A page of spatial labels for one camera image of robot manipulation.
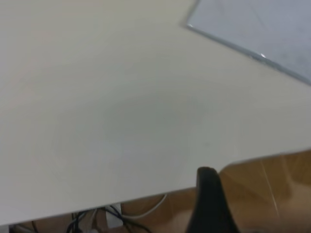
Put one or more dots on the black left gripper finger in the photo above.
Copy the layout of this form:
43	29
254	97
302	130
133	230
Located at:
211	208

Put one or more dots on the clear plastic zipper bag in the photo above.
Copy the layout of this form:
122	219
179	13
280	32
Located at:
262	29

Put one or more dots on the white table leg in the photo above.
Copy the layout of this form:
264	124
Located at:
113	218

